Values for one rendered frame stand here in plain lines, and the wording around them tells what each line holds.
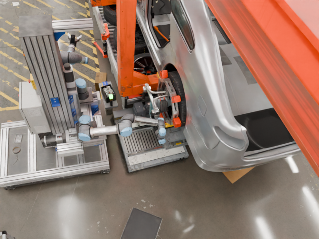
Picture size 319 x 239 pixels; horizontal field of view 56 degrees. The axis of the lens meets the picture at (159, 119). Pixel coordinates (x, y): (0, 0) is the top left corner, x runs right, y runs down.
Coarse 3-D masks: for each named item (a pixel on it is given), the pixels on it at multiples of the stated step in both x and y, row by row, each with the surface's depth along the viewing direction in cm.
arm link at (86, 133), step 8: (128, 120) 302; (80, 128) 303; (88, 128) 301; (96, 128) 302; (104, 128) 301; (112, 128) 300; (120, 128) 298; (128, 128) 297; (80, 136) 298; (88, 136) 299
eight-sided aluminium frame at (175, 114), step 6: (168, 78) 340; (162, 84) 366; (168, 84) 335; (162, 90) 375; (168, 90) 334; (174, 90) 331; (174, 108) 331; (162, 114) 376; (174, 114) 333; (168, 120) 358
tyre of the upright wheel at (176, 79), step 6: (168, 72) 352; (174, 72) 346; (174, 78) 334; (180, 78) 334; (174, 84) 336; (180, 84) 329; (180, 90) 327; (180, 96) 326; (180, 102) 328; (180, 108) 332; (186, 108) 330; (168, 114) 382; (180, 114) 336; (186, 114) 334; (180, 120) 341
